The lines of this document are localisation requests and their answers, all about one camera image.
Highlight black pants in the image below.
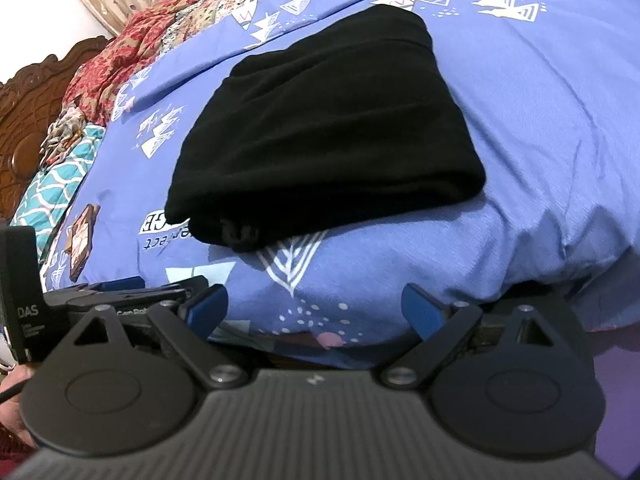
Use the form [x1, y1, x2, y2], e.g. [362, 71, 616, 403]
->
[164, 4, 487, 253]

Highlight teal patterned cloth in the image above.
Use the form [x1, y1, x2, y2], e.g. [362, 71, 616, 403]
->
[10, 122, 108, 241]

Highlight grey floral cloth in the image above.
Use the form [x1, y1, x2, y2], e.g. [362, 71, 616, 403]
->
[40, 105, 87, 167]

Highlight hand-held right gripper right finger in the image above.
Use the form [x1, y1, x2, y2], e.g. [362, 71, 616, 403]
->
[380, 282, 558, 390]

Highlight carved wooden headboard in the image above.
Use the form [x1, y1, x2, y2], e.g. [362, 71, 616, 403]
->
[0, 35, 116, 231]

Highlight blue printed bedsheet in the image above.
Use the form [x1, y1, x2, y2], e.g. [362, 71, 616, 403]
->
[37, 0, 640, 366]

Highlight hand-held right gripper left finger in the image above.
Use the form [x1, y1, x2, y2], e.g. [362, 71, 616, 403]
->
[74, 284, 251, 389]

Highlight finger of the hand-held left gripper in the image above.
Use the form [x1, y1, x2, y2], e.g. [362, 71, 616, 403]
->
[46, 276, 147, 302]
[65, 275, 210, 313]

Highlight red patterned quilt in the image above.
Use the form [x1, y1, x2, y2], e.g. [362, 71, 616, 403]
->
[62, 0, 311, 128]

